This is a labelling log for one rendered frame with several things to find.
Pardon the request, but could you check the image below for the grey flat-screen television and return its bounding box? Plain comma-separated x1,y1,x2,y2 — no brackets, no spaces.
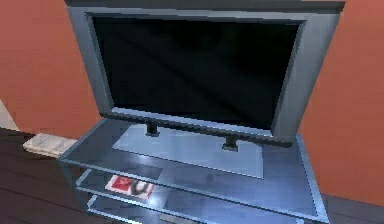
64,0,347,179

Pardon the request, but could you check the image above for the red and white book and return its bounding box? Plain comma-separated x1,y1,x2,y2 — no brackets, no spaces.
104,174,156,201

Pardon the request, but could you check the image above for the blue glass television stand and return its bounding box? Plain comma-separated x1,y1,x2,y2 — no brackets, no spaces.
57,117,331,224

